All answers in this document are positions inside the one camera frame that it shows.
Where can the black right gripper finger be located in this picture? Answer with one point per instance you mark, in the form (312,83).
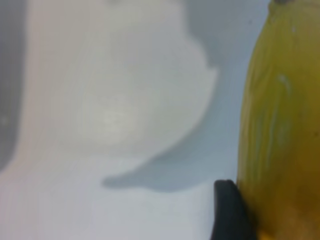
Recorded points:
(227,212)

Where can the yellow banana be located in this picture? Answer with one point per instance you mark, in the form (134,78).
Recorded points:
(282,125)

